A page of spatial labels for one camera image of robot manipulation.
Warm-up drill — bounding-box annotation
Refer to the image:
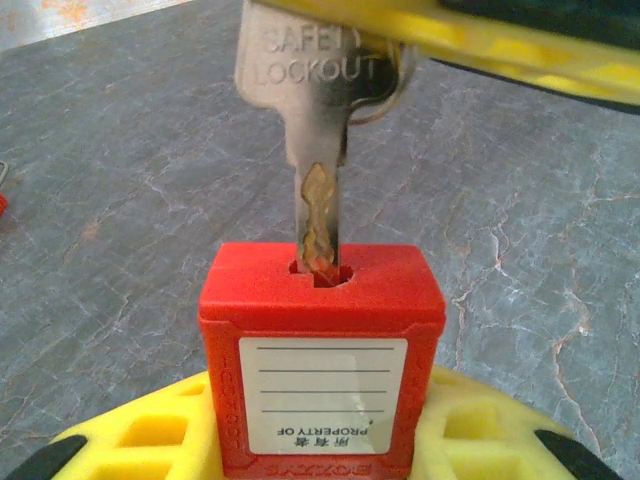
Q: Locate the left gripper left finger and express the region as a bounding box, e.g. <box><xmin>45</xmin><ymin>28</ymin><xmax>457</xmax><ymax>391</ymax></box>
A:
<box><xmin>0</xmin><ymin>369</ymin><xmax>224</xmax><ymax>480</ymax></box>

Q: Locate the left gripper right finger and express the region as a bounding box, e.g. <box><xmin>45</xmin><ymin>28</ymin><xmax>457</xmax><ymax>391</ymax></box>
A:
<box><xmin>414</xmin><ymin>364</ymin><xmax>640</xmax><ymax>480</ymax></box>

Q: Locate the small metal key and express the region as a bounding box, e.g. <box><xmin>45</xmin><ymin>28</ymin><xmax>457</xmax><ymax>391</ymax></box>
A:
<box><xmin>233</xmin><ymin>0</ymin><xmax>396</xmax><ymax>281</ymax></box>

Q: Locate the red safety padlock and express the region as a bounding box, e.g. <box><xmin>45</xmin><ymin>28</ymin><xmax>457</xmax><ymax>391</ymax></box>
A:
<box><xmin>0</xmin><ymin>158</ymin><xmax>11</xmax><ymax>220</ymax></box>
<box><xmin>197</xmin><ymin>242</ymin><xmax>447</xmax><ymax>479</ymax></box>

